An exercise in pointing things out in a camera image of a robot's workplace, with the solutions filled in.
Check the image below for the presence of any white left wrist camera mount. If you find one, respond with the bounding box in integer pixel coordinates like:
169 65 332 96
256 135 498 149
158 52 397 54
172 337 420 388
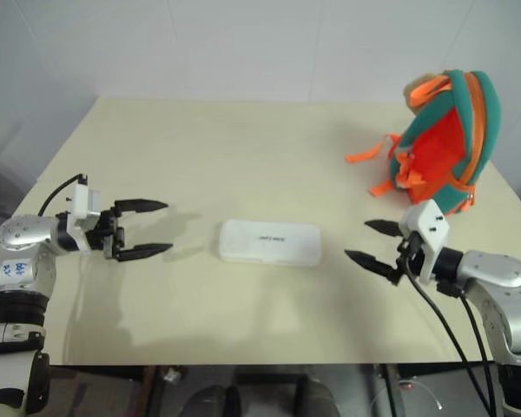
64 182 103 254

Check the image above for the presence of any thin white wire loop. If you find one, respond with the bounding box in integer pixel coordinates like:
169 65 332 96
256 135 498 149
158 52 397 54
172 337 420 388
368 377 444 417

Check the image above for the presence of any small metal table fitting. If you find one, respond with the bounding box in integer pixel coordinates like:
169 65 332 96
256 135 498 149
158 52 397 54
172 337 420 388
162 367 188 386

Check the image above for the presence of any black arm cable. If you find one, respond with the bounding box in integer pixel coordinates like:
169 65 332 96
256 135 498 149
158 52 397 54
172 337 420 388
36 173 90 217
436 280 505 417

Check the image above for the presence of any white rectangular case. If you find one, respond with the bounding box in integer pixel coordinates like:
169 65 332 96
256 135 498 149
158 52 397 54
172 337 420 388
218 219 322 267

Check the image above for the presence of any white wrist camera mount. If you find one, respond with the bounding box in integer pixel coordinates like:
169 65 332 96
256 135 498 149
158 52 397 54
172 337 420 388
401 199 452 286
64 182 103 254

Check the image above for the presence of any brown table frame leg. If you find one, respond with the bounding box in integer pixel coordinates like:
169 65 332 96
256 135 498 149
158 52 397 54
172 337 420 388
136 364 162 417

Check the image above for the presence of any teal and orange backpack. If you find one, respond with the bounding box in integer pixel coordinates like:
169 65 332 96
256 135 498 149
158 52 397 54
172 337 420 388
345 69 504 218

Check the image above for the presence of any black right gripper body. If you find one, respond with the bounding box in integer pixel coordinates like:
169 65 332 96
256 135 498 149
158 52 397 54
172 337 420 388
396 232 425 280

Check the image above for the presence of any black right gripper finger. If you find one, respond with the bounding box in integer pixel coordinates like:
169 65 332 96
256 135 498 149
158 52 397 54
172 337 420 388
344 249 403 287
364 219 404 239

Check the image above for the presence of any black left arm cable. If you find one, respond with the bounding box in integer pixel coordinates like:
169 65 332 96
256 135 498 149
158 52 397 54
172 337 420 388
36 173 90 217

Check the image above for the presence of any dark rounded shape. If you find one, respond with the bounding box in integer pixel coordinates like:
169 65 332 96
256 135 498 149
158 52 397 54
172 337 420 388
186 384 242 417

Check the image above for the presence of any black table frame leg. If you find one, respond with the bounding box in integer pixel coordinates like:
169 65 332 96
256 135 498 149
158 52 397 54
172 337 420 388
373 363 407 417

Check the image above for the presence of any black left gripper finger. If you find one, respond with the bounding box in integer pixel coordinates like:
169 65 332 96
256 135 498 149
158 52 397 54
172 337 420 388
114 198 169 216
112 243 175 263

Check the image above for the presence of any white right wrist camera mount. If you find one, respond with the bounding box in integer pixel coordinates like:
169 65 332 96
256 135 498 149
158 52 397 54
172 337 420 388
401 199 452 286

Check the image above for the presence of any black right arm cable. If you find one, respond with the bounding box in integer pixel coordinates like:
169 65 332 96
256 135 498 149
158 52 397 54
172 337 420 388
436 280 505 417

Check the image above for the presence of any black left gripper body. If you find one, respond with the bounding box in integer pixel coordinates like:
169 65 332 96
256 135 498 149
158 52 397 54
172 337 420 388
85 207 127 261

